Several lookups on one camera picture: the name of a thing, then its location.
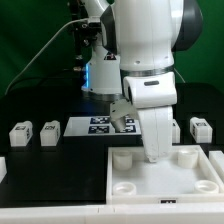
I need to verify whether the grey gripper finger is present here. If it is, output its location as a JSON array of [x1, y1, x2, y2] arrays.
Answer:
[[110, 99, 136, 132], [147, 155, 158, 163]]

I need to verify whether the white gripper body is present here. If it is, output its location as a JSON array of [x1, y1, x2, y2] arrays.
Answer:
[[123, 72, 177, 160]]

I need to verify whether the white square tabletop part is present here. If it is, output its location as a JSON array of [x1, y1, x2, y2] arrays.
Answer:
[[106, 145, 224, 204]]

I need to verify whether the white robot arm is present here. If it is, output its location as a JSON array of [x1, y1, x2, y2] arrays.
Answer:
[[81, 0, 203, 162]]

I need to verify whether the white marker base sheet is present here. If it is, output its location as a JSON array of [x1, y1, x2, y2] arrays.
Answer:
[[64, 116, 141, 137]]

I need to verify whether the white obstacle block right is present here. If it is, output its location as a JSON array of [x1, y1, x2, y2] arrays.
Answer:
[[209, 151, 224, 182]]

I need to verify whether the white obstacle block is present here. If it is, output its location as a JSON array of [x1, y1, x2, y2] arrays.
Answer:
[[0, 157, 7, 183], [209, 151, 224, 182]]

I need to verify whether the white obstacle block left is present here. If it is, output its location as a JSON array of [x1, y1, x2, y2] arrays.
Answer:
[[0, 157, 7, 183]]

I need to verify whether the white front rail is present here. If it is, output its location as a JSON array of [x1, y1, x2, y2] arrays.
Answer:
[[0, 203, 224, 224]]

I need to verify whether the dark camera on base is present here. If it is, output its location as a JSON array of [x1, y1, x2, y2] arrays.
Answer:
[[81, 18, 101, 32]]

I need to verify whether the grey camera cable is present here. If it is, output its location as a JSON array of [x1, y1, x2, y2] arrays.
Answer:
[[3, 18, 89, 98]]

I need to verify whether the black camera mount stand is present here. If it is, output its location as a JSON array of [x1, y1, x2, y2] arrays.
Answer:
[[67, 0, 88, 72]]

